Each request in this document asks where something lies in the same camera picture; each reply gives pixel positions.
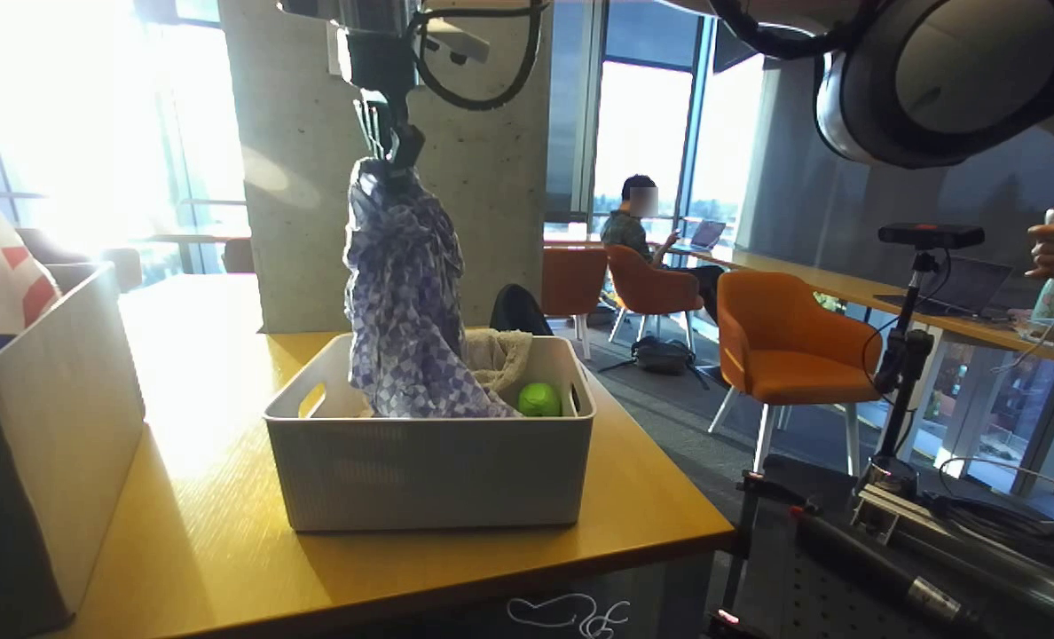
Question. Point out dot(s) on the purple white checkered cloth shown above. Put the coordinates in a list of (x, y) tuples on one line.
[(406, 294)]

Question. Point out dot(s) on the large orange armchair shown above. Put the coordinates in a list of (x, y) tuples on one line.
[(785, 342)]

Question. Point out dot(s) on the cardboard box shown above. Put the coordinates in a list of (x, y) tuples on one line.
[(50, 447)]

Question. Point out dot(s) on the black equipment rack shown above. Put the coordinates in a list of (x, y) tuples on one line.
[(902, 554)]

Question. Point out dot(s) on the long wooden counter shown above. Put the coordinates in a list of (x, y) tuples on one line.
[(961, 316)]

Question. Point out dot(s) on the pale green bottle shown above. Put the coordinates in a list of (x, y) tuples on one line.
[(1049, 307)]

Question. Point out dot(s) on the orange chair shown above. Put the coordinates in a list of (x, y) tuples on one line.
[(572, 281), (649, 290)]

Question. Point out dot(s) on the seated person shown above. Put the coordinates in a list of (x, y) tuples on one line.
[(632, 223)]

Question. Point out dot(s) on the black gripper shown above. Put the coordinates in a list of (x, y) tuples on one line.
[(383, 107)]

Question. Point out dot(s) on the white plastic basket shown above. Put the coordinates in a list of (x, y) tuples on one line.
[(429, 467)]

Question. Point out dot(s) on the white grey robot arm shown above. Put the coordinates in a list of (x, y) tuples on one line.
[(939, 71)]

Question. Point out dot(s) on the black camera tripod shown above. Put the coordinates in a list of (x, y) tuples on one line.
[(910, 357)]

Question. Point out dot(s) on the off-white terry towel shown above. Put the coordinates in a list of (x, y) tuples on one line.
[(495, 357)]

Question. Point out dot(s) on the green ball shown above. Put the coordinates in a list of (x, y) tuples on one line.
[(539, 397)]

